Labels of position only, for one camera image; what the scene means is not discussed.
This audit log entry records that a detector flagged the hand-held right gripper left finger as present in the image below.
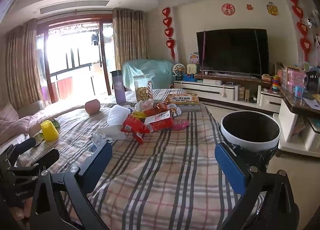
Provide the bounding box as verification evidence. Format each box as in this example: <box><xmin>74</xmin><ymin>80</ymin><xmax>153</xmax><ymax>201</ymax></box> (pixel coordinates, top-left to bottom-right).
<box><xmin>29</xmin><ymin>142</ymin><xmax>113</xmax><ymax>230</ymax></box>

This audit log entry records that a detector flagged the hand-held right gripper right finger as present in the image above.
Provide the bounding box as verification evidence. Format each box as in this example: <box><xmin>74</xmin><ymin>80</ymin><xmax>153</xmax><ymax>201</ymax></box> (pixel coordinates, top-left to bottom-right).
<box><xmin>214</xmin><ymin>142</ymin><xmax>300</xmax><ymax>230</ymax></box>

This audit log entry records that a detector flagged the white waste bin black liner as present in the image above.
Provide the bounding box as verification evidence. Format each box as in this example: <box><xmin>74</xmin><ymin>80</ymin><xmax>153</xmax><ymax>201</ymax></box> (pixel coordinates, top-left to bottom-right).
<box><xmin>220</xmin><ymin>110</ymin><xmax>281</xmax><ymax>173</ymax></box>

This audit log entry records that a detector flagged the rainbow stacking ring toy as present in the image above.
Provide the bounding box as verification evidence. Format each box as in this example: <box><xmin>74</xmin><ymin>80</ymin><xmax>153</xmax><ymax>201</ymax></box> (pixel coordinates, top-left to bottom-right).
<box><xmin>272</xmin><ymin>74</ymin><xmax>281</xmax><ymax>91</ymax></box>

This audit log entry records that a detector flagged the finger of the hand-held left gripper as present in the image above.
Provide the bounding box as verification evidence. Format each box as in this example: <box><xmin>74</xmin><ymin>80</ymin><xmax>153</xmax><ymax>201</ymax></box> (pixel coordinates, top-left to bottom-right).
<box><xmin>30</xmin><ymin>149</ymin><xmax>60</xmax><ymax>170</ymax></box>
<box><xmin>15</xmin><ymin>137</ymin><xmax>37</xmax><ymax>157</ymax></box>

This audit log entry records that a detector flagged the cartoon wall decal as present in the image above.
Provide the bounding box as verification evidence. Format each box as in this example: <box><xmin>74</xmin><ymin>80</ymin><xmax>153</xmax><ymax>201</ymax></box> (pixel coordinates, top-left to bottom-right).
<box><xmin>266</xmin><ymin>1</ymin><xmax>279</xmax><ymax>16</ymax></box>

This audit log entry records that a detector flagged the white foam block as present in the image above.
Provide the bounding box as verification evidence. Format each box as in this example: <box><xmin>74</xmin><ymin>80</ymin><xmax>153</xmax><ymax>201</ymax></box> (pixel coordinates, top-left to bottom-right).
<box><xmin>97</xmin><ymin>125</ymin><xmax>126</xmax><ymax>142</ymax></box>
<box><xmin>107</xmin><ymin>105</ymin><xmax>131</xmax><ymax>128</ymax></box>

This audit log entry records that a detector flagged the red heart string decoration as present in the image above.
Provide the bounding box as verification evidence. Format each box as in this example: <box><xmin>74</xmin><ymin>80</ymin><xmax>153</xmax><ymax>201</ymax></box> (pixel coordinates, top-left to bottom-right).
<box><xmin>286</xmin><ymin>0</ymin><xmax>313</xmax><ymax>62</ymax></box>
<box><xmin>162</xmin><ymin>7</ymin><xmax>176</xmax><ymax>61</ymax></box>

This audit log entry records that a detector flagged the clear cookie jar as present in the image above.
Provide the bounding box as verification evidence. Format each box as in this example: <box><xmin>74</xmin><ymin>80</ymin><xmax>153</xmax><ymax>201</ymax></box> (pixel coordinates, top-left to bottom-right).
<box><xmin>133</xmin><ymin>74</ymin><xmax>154</xmax><ymax>102</ymax></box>

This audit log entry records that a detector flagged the white pink snack bag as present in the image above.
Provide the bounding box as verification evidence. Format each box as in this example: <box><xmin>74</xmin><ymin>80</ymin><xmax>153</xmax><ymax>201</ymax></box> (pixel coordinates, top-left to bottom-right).
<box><xmin>135</xmin><ymin>99</ymin><xmax>154</xmax><ymax>112</ymax></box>

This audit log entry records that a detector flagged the round red wall decal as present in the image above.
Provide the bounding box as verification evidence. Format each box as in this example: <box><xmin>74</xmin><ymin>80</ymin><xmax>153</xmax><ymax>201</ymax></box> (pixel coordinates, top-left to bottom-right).
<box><xmin>221</xmin><ymin>3</ymin><xmax>236</xmax><ymax>16</ymax></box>

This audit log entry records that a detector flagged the white paper sheet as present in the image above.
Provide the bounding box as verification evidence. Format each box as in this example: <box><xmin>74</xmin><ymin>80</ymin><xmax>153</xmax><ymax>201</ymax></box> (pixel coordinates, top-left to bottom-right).
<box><xmin>303</xmin><ymin>97</ymin><xmax>320</xmax><ymax>110</ymax></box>

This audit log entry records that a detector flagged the pink toy box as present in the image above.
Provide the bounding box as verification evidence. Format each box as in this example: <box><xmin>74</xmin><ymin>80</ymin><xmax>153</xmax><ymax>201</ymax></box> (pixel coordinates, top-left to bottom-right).
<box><xmin>281</xmin><ymin>67</ymin><xmax>307</xmax><ymax>93</ymax></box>

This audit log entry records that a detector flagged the pink plastic wrapper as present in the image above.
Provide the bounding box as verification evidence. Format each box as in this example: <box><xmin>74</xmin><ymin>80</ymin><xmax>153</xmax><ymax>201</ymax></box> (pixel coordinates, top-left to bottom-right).
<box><xmin>172</xmin><ymin>119</ymin><xmax>189</xmax><ymax>131</ymax></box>

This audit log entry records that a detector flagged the marble top side counter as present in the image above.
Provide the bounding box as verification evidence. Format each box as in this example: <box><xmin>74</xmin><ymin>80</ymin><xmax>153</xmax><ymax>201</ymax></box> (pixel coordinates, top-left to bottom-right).
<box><xmin>277</xmin><ymin>87</ymin><xmax>320</xmax><ymax>157</ymax></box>

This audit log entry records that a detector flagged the teal covered furniture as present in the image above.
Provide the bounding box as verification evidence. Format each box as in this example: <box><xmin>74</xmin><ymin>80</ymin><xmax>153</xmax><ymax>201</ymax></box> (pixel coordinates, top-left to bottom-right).
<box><xmin>122</xmin><ymin>59</ymin><xmax>176</xmax><ymax>89</ymax></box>

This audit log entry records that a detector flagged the orange cover picture book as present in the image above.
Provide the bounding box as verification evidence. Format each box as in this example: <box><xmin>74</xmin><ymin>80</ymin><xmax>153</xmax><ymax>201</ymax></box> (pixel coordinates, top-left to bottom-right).
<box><xmin>163</xmin><ymin>93</ymin><xmax>201</xmax><ymax>112</ymax></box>

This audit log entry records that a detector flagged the red-orange snack bag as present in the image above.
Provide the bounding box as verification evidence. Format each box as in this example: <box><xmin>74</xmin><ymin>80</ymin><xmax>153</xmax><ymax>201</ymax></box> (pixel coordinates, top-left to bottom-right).
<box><xmin>144</xmin><ymin>110</ymin><xmax>174</xmax><ymax>132</ymax></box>

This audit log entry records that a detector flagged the wide ceiling air vent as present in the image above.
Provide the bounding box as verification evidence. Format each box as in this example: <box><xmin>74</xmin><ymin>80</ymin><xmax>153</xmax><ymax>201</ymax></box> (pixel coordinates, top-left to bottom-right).
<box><xmin>39</xmin><ymin>0</ymin><xmax>111</xmax><ymax>15</ymax></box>

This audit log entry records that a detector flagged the orange chip bag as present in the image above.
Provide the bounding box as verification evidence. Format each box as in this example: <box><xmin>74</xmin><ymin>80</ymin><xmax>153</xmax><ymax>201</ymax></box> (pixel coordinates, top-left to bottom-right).
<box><xmin>149</xmin><ymin>102</ymin><xmax>171</xmax><ymax>117</ymax></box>

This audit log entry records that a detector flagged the white television cabinet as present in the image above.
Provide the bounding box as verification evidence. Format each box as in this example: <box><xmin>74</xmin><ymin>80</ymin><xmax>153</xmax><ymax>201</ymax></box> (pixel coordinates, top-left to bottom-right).
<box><xmin>173</xmin><ymin>74</ymin><xmax>281</xmax><ymax>113</ymax></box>

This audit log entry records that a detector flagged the black television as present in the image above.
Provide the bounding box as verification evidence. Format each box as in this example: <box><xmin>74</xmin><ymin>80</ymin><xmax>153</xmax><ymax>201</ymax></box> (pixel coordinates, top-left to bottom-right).
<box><xmin>196</xmin><ymin>29</ymin><xmax>270</xmax><ymax>77</ymax></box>

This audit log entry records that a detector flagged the small red wrapper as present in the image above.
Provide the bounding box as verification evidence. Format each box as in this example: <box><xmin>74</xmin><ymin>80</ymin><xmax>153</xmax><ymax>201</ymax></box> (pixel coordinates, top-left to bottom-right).
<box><xmin>133</xmin><ymin>131</ymin><xmax>145</xmax><ymax>145</ymax></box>

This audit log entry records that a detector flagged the purple bottle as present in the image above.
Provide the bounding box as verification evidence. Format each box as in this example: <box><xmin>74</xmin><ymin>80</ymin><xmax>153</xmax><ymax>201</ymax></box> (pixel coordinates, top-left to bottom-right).
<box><xmin>110</xmin><ymin>70</ymin><xmax>126</xmax><ymax>104</ymax></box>

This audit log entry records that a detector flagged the sliding glass door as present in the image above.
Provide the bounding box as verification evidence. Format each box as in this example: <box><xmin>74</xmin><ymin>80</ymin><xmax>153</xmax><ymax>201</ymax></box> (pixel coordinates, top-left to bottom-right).
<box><xmin>37</xmin><ymin>14</ymin><xmax>113</xmax><ymax>101</ymax></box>

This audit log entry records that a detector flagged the yellow plastic toy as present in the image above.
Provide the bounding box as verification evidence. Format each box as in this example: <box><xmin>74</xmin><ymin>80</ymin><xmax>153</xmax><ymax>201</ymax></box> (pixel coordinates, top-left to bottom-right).
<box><xmin>40</xmin><ymin>120</ymin><xmax>59</xmax><ymax>142</ymax></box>

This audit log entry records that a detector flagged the beige curtain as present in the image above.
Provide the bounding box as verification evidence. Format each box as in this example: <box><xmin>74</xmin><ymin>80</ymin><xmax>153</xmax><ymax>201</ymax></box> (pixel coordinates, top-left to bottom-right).
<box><xmin>4</xmin><ymin>18</ymin><xmax>45</xmax><ymax>111</ymax></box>
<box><xmin>112</xmin><ymin>7</ymin><xmax>148</xmax><ymax>71</ymax></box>

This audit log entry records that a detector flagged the ferris wheel toy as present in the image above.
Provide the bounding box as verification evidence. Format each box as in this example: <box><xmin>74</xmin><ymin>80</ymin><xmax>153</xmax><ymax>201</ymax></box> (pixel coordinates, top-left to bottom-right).
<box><xmin>172</xmin><ymin>63</ymin><xmax>184</xmax><ymax>81</ymax></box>

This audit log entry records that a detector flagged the red snack wrapper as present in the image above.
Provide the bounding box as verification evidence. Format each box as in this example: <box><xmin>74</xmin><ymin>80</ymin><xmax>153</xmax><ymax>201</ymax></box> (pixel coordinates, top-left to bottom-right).
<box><xmin>121</xmin><ymin>115</ymin><xmax>150</xmax><ymax>133</ymax></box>

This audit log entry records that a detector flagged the yellow snack bag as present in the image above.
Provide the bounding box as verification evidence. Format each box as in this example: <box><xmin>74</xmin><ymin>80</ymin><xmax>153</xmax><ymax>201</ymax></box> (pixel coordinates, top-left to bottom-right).
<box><xmin>131</xmin><ymin>111</ymin><xmax>147</xmax><ymax>121</ymax></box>

